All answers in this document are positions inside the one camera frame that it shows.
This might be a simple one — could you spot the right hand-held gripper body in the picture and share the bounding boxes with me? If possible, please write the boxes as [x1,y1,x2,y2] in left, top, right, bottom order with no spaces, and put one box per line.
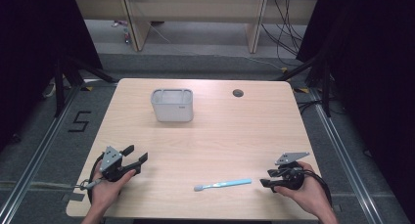
[267,151,311,192]

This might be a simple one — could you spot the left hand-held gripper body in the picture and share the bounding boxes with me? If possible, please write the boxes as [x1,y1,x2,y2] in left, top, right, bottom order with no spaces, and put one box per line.
[98,146,138,183]

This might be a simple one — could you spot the light blue toothbrush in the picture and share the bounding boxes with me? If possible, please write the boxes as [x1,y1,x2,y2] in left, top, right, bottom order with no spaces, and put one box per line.
[193,178,253,193]

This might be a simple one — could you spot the grey plastic holder box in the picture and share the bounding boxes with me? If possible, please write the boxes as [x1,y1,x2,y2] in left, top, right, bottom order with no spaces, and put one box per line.
[150,88,195,123]

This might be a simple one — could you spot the person's right hand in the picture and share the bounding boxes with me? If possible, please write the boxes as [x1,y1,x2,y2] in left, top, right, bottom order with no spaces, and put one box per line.
[273,160,331,216]

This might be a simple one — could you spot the person's left hand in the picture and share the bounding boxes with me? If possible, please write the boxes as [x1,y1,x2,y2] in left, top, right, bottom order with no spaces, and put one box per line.
[87,167,137,216]

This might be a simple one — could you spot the black metal stand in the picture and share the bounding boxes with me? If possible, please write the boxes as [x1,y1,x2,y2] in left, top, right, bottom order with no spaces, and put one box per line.
[53,53,119,118]
[276,53,333,118]

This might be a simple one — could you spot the small colourful floor items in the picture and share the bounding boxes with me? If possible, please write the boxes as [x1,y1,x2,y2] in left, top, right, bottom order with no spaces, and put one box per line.
[111,20,132,45]

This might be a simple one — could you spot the black curtain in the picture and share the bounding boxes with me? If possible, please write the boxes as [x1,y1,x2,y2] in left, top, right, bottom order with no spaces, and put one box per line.
[0,0,103,152]
[296,0,415,215]

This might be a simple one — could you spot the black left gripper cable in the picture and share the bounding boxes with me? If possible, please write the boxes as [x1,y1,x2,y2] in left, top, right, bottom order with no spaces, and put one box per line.
[85,154,106,206]

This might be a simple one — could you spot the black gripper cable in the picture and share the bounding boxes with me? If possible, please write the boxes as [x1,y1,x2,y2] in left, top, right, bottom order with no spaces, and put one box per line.
[302,169,334,209]
[85,154,106,206]

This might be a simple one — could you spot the grey cable plug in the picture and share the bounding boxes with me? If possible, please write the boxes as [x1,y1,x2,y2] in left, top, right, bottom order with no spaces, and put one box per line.
[79,179,103,191]

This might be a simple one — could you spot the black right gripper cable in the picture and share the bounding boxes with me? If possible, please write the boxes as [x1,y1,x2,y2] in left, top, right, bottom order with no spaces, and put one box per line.
[302,169,334,209]

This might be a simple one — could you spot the aluminium floor rail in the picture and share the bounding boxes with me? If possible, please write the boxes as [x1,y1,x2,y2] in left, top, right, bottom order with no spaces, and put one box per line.
[0,83,83,224]
[308,86,386,224]

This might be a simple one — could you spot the beige floor cable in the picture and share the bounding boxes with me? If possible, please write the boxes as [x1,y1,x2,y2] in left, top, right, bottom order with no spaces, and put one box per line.
[0,180,82,190]

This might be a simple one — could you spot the bundle of black cables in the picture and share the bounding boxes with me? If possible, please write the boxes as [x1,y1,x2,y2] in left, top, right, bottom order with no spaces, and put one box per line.
[259,0,307,67]

